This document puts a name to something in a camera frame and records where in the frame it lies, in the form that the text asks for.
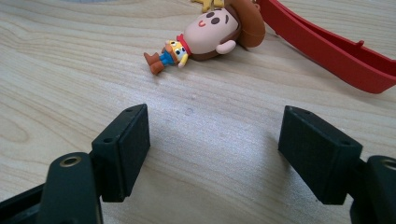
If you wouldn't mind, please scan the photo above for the cowboy toy figure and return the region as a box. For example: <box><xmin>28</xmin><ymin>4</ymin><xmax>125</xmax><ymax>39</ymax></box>
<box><xmin>143</xmin><ymin>0</ymin><xmax>266</xmax><ymax>76</ymax></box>

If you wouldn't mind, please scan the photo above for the yellow toy piece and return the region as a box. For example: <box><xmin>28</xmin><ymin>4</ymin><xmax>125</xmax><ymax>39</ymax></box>
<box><xmin>191</xmin><ymin>0</ymin><xmax>226</xmax><ymax>14</ymax></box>

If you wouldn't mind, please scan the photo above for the red plastic tray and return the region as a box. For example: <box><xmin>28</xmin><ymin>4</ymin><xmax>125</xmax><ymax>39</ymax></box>
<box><xmin>255</xmin><ymin>0</ymin><xmax>396</xmax><ymax>94</ymax></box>

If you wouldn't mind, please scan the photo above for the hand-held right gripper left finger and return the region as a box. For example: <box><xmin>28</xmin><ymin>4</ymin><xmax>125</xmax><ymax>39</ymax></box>
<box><xmin>89</xmin><ymin>103</ymin><xmax>151</xmax><ymax>203</ymax></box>

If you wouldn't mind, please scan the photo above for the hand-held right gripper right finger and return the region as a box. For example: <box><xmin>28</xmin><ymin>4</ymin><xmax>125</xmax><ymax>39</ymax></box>
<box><xmin>277</xmin><ymin>105</ymin><xmax>368</xmax><ymax>205</ymax></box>

